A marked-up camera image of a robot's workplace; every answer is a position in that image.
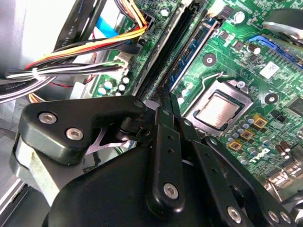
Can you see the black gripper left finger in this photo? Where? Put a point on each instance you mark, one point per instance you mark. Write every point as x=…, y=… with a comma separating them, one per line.
x=59, y=113

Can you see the blue RAM stick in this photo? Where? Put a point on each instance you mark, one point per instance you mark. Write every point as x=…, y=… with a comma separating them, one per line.
x=191, y=52

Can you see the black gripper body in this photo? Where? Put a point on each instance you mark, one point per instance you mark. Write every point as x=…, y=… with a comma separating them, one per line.
x=106, y=194

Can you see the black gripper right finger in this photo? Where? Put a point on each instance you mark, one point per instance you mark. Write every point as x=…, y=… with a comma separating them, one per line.
x=208, y=163

